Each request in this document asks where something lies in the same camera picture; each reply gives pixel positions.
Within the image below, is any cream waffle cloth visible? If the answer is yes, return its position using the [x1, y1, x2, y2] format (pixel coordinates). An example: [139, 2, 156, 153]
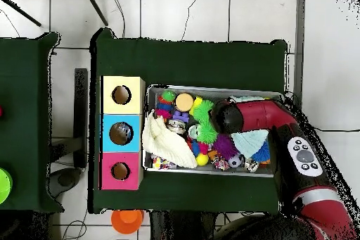
[141, 110, 198, 170]

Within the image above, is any clear crinkly plastic packet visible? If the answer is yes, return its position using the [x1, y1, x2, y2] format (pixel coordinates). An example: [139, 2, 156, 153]
[111, 122, 134, 143]

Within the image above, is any shallow mesh bin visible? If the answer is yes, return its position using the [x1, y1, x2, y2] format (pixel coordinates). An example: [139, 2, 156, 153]
[142, 83, 284, 179]

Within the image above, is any wooden box with three holes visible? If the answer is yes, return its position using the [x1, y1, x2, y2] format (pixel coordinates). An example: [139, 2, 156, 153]
[98, 75, 146, 191]

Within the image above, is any purple wooden block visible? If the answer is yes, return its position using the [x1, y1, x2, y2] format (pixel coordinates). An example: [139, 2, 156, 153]
[172, 110, 190, 124]

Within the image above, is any green spiky ball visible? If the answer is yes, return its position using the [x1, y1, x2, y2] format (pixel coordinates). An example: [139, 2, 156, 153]
[195, 121, 219, 144]
[193, 99, 215, 122]

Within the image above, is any multicolour spiky caterpillar toy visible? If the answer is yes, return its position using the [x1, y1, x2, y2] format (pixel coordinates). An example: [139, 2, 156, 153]
[155, 89, 177, 121]

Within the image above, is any colourful candy packet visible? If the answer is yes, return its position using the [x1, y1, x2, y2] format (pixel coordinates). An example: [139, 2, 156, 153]
[151, 156, 177, 170]

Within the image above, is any purple spiky ball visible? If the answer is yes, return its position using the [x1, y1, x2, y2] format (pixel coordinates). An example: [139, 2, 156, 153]
[212, 133, 238, 160]

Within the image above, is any dark green table cloth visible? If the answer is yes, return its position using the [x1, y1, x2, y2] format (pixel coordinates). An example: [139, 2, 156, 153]
[0, 32, 64, 214]
[88, 27, 288, 215]

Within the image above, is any mint green cloth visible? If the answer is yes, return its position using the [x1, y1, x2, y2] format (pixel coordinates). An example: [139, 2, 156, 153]
[228, 94, 270, 160]

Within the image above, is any blue spiky ball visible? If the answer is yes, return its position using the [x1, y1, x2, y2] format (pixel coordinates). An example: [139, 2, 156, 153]
[251, 140, 271, 163]

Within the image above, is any orange plastic bucket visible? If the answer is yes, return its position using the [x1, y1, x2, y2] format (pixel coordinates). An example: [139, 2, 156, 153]
[110, 209, 145, 235]

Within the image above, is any grey foot pedal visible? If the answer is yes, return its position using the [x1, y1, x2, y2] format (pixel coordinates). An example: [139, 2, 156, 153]
[47, 167, 83, 199]

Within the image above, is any black tripod stand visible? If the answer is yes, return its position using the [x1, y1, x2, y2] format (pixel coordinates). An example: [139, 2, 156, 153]
[0, 0, 109, 27]

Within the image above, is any lime green bowl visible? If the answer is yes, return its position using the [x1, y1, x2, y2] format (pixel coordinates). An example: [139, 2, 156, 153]
[0, 167, 13, 205]

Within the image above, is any black cable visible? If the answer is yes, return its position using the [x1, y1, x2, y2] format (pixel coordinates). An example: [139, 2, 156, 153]
[313, 127, 360, 133]

